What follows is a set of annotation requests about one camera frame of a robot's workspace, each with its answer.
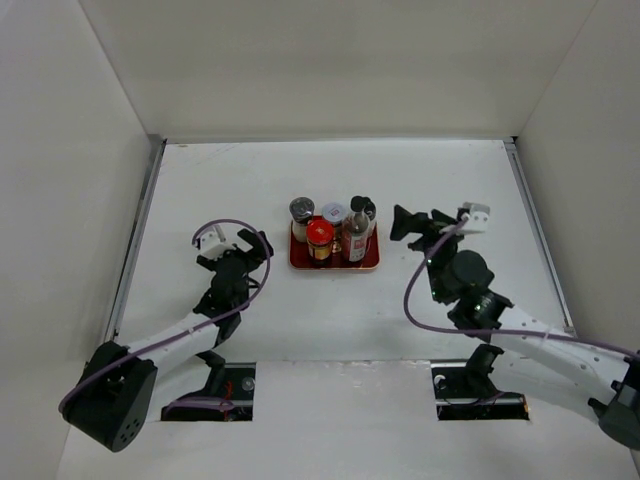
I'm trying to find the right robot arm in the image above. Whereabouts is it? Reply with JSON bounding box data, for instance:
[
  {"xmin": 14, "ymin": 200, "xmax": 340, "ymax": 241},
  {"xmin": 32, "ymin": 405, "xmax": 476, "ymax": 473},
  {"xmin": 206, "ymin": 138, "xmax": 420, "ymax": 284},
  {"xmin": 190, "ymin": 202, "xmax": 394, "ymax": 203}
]
[{"xmin": 265, "ymin": 204, "xmax": 639, "ymax": 450}]

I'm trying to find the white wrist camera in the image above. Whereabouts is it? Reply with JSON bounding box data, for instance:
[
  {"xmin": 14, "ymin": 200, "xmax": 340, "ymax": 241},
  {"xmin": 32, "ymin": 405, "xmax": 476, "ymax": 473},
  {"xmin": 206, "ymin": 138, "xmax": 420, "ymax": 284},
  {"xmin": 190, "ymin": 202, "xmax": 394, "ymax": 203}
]
[
  {"xmin": 196, "ymin": 225, "xmax": 233, "ymax": 260},
  {"xmin": 459, "ymin": 202, "xmax": 491, "ymax": 235}
]

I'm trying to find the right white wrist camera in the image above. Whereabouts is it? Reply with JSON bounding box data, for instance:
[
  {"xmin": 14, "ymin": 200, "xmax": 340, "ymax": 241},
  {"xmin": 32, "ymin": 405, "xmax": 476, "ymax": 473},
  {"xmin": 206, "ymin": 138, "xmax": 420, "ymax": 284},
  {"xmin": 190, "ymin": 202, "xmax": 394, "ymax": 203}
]
[{"xmin": 459, "ymin": 202, "xmax": 491, "ymax": 235}]

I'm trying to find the purple cable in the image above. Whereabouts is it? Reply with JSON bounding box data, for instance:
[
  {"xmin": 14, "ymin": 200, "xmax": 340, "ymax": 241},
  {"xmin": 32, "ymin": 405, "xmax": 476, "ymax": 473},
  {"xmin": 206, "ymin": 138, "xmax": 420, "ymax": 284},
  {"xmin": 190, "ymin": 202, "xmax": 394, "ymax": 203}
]
[
  {"xmin": 403, "ymin": 214, "xmax": 640, "ymax": 361},
  {"xmin": 57, "ymin": 218, "xmax": 274, "ymax": 416}
]

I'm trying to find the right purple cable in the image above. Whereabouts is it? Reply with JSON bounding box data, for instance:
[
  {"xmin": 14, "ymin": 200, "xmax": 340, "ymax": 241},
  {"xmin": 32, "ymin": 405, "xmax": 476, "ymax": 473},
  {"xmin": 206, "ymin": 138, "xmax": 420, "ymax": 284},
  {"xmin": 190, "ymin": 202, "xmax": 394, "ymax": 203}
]
[{"xmin": 403, "ymin": 214, "xmax": 640, "ymax": 361}]

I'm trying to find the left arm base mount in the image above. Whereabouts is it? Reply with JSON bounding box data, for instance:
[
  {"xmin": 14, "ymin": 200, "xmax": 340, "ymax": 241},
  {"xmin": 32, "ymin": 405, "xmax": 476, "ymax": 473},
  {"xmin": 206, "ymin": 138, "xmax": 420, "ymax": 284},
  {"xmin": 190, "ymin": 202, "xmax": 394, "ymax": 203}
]
[{"xmin": 160, "ymin": 352, "xmax": 256, "ymax": 423}]

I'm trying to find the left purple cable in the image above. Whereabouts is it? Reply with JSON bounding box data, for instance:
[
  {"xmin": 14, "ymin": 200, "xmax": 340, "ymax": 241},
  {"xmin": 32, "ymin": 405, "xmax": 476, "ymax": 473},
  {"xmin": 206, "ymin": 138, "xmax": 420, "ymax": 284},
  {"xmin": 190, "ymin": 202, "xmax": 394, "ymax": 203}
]
[{"xmin": 57, "ymin": 218, "xmax": 274, "ymax": 416}]

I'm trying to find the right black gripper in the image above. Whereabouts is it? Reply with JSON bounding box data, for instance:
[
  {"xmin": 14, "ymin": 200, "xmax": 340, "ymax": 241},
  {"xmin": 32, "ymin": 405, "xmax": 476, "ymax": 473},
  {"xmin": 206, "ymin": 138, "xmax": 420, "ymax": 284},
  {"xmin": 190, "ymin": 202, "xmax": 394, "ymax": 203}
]
[{"xmin": 391, "ymin": 203, "xmax": 471, "ymax": 301}]

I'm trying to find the red-cap dark sauce bottle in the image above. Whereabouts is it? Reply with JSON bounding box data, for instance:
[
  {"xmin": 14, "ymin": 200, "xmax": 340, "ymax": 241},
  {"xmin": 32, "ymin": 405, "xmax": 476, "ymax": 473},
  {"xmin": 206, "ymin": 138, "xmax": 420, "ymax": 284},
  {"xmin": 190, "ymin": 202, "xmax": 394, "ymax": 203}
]
[{"xmin": 306, "ymin": 218, "xmax": 335, "ymax": 265}]

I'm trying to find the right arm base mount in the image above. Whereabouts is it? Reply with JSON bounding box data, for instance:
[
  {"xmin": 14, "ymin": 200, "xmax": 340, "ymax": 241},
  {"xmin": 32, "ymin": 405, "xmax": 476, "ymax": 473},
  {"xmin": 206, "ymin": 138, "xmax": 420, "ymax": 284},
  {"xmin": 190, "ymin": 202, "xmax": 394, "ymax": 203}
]
[{"xmin": 430, "ymin": 344, "xmax": 530, "ymax": 421}]

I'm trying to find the red lacquer tray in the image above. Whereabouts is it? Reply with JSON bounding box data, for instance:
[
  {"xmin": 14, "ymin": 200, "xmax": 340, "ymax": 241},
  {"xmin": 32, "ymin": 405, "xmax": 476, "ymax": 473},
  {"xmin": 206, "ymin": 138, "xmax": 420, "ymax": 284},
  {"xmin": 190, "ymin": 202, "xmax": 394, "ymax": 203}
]
[{"xmin": 289, "ymin": 215, "xmax": 380, "ymax": 271}]

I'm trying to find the black-cap white salt bottle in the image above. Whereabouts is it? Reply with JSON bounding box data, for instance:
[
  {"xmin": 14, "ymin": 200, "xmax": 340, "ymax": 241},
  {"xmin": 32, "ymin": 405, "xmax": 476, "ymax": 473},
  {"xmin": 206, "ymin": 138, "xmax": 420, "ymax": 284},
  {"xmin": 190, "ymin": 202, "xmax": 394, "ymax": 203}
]
[{"xmin": 364, "ymin": 197, "xmax": 377, "ymax": 238}]

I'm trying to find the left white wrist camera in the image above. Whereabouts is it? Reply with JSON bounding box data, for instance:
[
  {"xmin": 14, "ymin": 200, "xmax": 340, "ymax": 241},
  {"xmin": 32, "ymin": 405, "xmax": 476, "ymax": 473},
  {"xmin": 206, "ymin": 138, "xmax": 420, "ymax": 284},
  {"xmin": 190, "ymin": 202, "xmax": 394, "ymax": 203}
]
[{"xmin": 196, "ymin": 225, "xmax": 233, "ymax": 260}]

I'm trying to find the tall vinegar bottle black cap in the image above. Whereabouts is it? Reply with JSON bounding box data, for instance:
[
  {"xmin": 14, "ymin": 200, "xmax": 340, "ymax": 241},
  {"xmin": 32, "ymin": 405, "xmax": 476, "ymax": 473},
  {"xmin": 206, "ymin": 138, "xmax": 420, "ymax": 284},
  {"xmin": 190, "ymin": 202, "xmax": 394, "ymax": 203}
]
[{"xmin": 341, "ymin": 196, "xmax": 370, "ymax": 263}]

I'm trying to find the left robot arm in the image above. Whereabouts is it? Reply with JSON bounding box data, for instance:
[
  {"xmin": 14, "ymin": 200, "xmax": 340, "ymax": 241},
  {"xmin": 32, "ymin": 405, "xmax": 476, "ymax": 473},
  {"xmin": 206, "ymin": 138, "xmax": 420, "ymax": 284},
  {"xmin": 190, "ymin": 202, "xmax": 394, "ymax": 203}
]
[{"xmin": 58, "ymin": 248, "xmax": 272, "ymax": 452}]

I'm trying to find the white-lid seasoning jar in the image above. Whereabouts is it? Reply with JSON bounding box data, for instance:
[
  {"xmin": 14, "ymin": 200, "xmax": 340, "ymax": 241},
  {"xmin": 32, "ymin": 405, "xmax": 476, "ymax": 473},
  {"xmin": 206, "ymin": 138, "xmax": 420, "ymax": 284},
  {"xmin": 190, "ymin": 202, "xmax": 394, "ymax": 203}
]
[{"xmin": 322, "ymin": 202, "xmax": 347, "ymax": 241}]

